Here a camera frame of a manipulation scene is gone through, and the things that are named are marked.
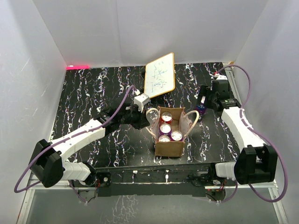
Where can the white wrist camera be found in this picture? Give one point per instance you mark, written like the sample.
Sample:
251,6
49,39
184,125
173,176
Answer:
141,100
218,76

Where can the pink tape strip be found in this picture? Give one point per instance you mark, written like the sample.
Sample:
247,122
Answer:
78,67

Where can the purple can front right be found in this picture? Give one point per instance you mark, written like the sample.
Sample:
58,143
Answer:
176,136

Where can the red soda can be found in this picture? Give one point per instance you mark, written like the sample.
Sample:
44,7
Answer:
166,117

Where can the black front base bar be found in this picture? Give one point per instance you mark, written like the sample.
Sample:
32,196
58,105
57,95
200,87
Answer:
159,180

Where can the patterned canvas tote bag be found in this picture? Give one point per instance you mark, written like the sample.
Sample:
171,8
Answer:
182,121

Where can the purple can front left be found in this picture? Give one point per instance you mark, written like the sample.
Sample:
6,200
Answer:
164,138

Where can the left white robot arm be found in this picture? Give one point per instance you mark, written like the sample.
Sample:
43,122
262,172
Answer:
49,161

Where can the small wood-framed whiteboard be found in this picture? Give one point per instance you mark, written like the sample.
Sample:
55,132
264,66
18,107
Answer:
160,76

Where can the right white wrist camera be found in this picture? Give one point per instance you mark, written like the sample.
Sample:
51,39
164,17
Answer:
218,76

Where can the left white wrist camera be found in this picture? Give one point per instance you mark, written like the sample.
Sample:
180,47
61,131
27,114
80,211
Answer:
141,100

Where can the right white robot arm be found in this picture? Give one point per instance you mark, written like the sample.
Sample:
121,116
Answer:
257,161

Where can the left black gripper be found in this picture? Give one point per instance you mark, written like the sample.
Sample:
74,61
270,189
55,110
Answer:
142,121

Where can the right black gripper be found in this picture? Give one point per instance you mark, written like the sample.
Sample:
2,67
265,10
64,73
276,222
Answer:
204,91

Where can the purple soda can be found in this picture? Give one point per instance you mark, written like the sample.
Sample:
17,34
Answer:
200,105
165,129

